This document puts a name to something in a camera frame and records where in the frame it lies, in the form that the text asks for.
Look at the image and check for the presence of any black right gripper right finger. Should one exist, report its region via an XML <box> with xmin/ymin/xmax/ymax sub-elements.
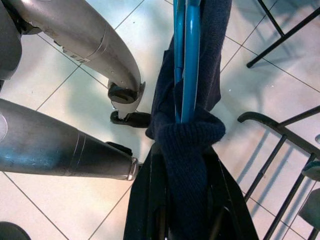
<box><xmin>206</xmin><ymin>148</ymin><xmax>260</xmax><ymax>240</ymax></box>

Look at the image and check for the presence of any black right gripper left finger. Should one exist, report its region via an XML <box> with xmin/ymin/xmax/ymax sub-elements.
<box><xmin>123</xmin><ymin>144</ymin><xmax>174</xmax><ymax>240</ymax></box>

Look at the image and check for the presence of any navy blue garment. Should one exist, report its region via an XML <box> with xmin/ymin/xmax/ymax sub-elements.
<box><xmin>145</xmin><ymin>0</ymin><xmax>233</xmax><ymax>240</ymax></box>

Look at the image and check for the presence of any blue plastic hanger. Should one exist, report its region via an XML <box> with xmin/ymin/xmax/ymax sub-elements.
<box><xmin>172</xmin><ymin>0</ymin><xmax>202</xmax><ymax>125</ymax></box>

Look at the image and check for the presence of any black metal clothes rack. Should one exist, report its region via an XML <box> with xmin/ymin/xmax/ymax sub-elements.
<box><xmin>236</xmin><ymin>0</ymin><xmax>320</xmax><ymax>240</ymax></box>

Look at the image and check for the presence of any grey right robot leg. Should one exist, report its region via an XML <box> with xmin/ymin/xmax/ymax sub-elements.
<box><xmin>0</xmin><ymin>98</ymin><xmax>140</xmax><ymax>181</ymax></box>

